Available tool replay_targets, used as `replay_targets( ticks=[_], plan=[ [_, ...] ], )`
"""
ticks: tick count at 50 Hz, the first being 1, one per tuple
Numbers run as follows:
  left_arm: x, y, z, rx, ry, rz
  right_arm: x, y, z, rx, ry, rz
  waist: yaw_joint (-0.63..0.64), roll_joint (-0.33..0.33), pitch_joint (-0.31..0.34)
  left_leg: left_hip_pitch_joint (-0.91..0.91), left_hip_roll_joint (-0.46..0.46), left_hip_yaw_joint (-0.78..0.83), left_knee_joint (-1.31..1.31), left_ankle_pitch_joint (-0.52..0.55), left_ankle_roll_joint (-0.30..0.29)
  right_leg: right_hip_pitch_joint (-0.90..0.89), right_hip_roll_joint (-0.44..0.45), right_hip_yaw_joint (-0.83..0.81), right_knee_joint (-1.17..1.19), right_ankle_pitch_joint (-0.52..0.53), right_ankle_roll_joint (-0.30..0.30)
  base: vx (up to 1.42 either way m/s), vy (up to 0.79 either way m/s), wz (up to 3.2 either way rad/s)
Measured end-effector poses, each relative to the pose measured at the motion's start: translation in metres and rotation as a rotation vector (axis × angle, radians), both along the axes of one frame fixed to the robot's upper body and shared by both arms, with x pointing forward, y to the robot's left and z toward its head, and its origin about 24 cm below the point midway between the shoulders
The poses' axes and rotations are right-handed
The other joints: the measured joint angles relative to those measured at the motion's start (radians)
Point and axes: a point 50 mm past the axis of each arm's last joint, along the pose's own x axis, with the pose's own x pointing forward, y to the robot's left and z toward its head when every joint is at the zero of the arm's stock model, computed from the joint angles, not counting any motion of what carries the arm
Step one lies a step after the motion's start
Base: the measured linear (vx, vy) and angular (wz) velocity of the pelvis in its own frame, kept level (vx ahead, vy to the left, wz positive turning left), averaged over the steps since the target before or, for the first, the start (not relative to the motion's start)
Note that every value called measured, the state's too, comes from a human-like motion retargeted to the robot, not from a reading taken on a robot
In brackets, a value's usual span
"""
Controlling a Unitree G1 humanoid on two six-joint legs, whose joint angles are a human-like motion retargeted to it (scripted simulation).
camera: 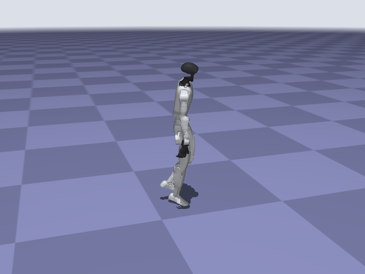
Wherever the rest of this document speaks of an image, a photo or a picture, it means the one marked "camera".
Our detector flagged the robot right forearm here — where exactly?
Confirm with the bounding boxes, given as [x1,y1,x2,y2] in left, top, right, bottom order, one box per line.
[181,117,190,145]

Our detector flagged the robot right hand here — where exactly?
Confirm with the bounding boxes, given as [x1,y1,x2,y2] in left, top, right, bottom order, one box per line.
[176,140,189,158]

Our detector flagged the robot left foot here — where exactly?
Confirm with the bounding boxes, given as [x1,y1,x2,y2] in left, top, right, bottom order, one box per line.
[160,180,174,191]

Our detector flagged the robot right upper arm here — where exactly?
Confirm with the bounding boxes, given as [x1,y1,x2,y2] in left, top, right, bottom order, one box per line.
[179,90,190,122]

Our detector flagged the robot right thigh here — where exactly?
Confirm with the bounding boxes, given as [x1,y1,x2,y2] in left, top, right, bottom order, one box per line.
[174,130,191,173]

